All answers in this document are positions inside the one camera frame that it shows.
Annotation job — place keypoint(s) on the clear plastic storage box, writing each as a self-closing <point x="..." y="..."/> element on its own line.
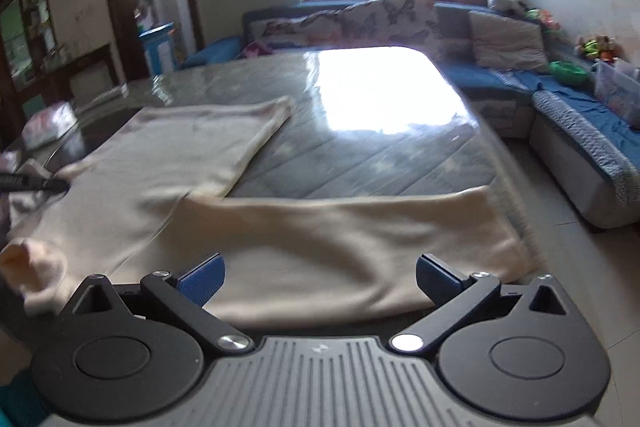
<point x="617" y="94"/>

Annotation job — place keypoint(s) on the colourful plush toy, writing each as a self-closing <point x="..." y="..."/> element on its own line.
<point x="542" y="18"/>

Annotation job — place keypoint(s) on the blue sofa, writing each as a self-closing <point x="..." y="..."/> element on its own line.
<point x="477" y="81"/>

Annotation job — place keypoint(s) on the cream knit sweater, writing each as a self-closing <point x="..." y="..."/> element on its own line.
<point x="280" y="247"/>

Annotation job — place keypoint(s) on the grey quilted table cover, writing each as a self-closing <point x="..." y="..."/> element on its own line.
<point x="360" y="157"/>

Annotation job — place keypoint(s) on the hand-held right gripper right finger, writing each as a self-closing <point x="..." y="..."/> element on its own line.
<point x="437" y="281"/>

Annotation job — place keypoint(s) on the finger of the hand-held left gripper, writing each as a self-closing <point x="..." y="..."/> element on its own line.
<point x="30" y="182"/>

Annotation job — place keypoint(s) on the grey cushion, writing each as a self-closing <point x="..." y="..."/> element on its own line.
<point x="505" y="42"/>

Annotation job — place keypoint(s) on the bear plush toy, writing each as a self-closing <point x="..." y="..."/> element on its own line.
<point x="596" y="48"/>

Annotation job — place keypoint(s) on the butterfly print cushion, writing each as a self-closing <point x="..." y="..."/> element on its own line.
<point x="390" y="19"/>
<point x="300" y="27"/>

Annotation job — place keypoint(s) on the blue plastic stool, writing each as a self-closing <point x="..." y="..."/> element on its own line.
<point x="159" y="49"/>

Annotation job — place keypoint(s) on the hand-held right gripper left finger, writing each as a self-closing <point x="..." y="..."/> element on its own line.
<point x="202" y="279"/>

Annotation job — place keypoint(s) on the round black cooktop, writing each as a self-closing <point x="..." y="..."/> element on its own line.
<point x="95" y="134"/>

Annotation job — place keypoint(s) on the teal cloth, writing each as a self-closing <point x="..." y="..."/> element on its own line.
<point x="17" y="402"/>

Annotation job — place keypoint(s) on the pink cloth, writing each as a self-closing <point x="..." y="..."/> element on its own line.
<point x="256" y="50"/>

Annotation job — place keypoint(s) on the pink and white plastic bag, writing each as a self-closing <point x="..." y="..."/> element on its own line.
<point x="50" y="124"/>

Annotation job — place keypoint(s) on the wooden display cabinet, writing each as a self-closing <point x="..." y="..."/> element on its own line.
<point x="25" y="32"/>

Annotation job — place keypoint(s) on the green bowl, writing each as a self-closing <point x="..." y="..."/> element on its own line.
<point x="567" y="73"/>

